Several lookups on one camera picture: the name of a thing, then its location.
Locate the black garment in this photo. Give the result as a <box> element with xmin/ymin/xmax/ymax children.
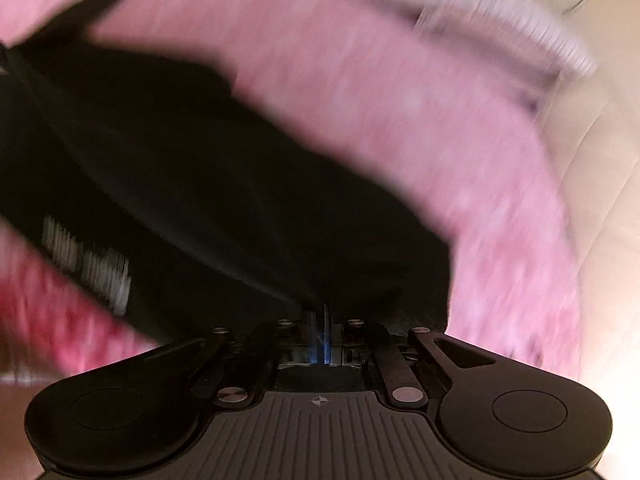
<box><xmin>1</xmin><ymin>0</ymin><xmax>450</xmax><ymax>342</ymax></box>

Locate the pink floral blanket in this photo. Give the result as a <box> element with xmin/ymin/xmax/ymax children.
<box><xmin>1</xmin><ymin>0</ymin><xmax>580</xmax><ymax>378</ymax></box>

